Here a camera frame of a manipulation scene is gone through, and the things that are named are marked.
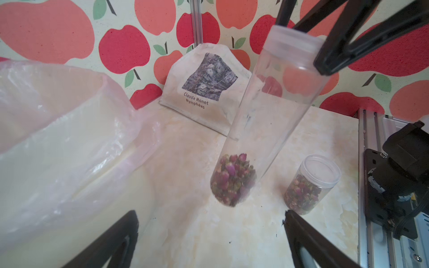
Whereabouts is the tall clear jar of rosebuds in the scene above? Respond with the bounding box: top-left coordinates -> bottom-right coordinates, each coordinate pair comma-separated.
210,25 -> 329,207

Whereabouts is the cream trash bin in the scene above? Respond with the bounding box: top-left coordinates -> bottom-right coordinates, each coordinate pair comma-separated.
1,107 -> 160,268

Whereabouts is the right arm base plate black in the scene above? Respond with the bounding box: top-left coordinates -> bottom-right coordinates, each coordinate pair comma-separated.
364,149 -> 429,240

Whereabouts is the aluminium front rail frame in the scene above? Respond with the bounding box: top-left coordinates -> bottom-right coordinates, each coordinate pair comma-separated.
356,109 -> 429,268

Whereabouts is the pink plastic bin liner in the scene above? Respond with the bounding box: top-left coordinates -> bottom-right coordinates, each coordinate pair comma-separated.
1,60 -> 145,251

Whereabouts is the right clear jar of rosebuds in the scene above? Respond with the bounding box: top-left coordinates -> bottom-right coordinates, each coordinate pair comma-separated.
284,154 -> 341,215

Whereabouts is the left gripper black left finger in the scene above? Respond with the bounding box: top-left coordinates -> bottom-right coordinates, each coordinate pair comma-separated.
64,210 -> 139,268

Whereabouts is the white Monet tote bag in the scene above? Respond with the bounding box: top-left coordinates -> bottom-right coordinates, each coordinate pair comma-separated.
160,43 -> 251,136

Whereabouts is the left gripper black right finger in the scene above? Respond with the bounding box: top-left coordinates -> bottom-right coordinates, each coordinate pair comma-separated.
283,210 -> 359,268

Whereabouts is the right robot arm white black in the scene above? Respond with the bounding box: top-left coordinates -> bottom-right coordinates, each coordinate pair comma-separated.
292,1 -> 429,198

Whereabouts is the right aluminium corner post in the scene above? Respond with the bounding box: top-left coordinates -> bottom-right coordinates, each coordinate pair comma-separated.
189,0 -> 203,48

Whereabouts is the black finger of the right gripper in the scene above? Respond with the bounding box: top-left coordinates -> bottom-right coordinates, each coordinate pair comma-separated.
275,1 -> 347,34
313,1 -> 429,76

